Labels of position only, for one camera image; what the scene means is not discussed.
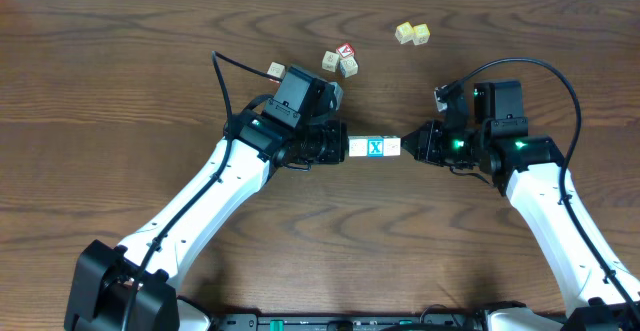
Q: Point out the blue X block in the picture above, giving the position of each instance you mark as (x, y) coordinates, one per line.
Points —
(375, 147)

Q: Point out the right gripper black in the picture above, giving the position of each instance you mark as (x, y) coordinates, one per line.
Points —
(430, 152)

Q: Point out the yellow block far right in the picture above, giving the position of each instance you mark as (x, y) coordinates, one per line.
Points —
(421, 34)

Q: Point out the plain white block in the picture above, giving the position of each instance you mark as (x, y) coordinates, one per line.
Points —
(358, 146)

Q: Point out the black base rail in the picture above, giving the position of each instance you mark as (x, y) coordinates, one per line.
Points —
(325, 322)

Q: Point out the white red block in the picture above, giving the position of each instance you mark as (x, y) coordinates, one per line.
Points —
(276, 72)

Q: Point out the yellow block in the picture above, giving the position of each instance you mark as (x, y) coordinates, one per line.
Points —
(421, 34)
(404, 33)

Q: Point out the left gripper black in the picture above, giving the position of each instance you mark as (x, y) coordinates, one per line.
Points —
(339, 145)

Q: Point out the white block in cluster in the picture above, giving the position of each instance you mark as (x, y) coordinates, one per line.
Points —
(330, 61)

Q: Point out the blue block in cluster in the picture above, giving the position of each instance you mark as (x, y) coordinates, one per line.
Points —
(348, 66)

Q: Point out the green J block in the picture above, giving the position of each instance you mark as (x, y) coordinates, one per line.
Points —
(391, 146)

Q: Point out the yellow block far left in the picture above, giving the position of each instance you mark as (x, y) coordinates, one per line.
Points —
(404, 33)

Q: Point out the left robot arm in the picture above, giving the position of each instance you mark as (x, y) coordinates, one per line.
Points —
(134, 286)

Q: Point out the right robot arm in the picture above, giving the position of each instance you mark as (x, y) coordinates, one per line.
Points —
(491, 142)

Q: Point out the red A block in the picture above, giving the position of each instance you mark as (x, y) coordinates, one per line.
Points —
(345, 50)

